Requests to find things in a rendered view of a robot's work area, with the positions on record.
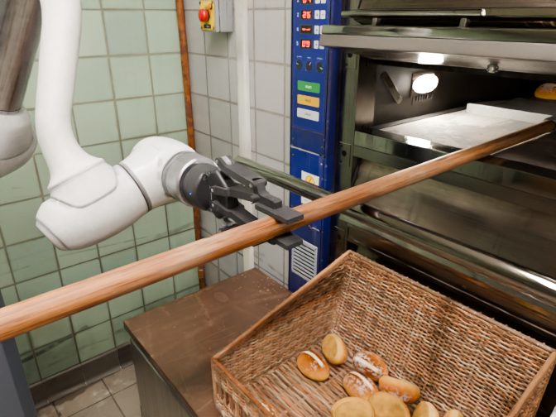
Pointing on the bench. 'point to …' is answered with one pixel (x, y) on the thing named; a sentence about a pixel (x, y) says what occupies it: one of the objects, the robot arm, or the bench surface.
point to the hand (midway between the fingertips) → (279, 223)
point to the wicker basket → (524, 404)
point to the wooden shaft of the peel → (231, 242)
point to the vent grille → (304, 261)
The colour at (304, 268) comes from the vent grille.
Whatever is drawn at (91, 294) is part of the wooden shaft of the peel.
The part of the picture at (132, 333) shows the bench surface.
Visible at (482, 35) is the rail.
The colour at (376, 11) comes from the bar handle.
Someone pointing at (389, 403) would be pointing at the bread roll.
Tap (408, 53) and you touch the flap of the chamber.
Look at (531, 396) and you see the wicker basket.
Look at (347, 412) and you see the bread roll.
